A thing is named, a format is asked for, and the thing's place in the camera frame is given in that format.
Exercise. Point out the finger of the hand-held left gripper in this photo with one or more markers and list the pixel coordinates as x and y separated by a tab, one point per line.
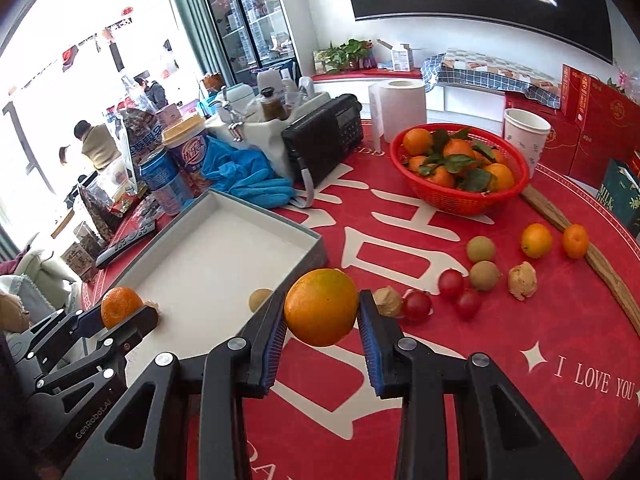
91	318
135	324

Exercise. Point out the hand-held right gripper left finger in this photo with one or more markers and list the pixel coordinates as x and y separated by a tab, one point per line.
267	355

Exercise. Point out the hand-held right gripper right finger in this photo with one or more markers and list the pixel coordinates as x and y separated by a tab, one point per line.
372	355

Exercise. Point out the small orange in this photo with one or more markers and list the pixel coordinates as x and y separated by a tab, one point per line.
575	241
119	305
536	240

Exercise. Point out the walnut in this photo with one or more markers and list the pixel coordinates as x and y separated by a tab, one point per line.
522	280
387	301

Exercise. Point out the cherry tomato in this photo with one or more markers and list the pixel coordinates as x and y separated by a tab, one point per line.
451	282
468	304
417	305

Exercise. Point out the large orange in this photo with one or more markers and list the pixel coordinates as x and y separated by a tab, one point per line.
322	310

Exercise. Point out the grey tray with white inside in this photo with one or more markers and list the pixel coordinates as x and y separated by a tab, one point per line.
210	260

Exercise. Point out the brownish green round fruit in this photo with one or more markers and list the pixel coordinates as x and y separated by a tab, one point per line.
484	275
260	299
481	249

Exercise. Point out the clear snack jar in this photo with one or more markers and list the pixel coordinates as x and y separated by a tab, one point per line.
80	254

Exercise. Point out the white armchair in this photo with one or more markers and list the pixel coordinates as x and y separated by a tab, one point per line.
40	270

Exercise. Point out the black remote control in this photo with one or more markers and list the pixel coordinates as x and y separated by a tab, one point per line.
125	247

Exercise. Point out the dark snack bag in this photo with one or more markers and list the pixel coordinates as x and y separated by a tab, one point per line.
92	210

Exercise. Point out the red printed table mat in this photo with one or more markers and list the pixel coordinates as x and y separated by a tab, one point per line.
500	385

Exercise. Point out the blue drink can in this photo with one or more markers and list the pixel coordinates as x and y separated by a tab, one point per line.
160	182

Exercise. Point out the purple milk tea cup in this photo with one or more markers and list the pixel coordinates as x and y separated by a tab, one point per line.
187	160

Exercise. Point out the red plastic basket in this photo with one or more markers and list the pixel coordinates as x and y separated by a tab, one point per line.
450	199

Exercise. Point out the blue rubber gloves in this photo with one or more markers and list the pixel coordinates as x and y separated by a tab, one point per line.
240	170

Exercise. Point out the printed snack bag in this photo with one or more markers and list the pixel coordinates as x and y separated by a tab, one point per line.
137	125

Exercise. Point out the pink box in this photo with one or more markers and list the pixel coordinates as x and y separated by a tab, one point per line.
168	114

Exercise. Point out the pile of oranges with leaves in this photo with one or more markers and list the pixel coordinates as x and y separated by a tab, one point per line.
417	141

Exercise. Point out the white ceramic container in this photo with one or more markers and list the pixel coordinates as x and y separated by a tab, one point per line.
260	132

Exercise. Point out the black radio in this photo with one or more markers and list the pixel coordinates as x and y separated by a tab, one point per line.
320	135

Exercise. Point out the silver metal tap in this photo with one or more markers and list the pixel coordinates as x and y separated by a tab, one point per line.
234	120

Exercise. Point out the white paper towel roll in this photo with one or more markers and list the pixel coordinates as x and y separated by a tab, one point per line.
400	110

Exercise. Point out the brown bottle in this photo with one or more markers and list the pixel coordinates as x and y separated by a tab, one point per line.
274	107

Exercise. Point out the pale kettle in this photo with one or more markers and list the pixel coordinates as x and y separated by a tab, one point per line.
236	96

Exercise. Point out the white paper cup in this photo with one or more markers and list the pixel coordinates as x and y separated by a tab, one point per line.
525	145

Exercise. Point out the white plastic container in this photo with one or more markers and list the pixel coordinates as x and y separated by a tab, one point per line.
307	91

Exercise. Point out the white low cabinet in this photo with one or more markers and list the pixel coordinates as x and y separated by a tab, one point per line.
465	97

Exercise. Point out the white canister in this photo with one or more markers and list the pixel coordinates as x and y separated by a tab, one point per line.
270	81

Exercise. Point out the low red gift box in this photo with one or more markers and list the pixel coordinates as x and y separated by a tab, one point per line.
560	145

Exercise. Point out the white carton box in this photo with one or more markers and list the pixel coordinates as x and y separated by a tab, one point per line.
400	57

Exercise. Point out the blue plaid cloth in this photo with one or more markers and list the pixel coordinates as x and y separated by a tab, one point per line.
480	72

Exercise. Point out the green potted plant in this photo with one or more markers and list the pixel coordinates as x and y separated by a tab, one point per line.
350	52

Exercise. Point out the green curtain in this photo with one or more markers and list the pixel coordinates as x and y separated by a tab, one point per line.
187	15

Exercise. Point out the glass display cabinet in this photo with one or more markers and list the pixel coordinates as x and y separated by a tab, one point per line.
240	20

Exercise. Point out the large red gift box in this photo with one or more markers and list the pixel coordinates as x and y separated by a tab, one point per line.
610	130

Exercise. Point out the upright red gift box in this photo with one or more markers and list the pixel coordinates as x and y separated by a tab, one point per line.
575	90

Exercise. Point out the plastic bag with pink flowers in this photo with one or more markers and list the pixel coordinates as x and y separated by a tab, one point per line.
625	80

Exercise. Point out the black wall television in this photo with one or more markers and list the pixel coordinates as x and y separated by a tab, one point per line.
450	5

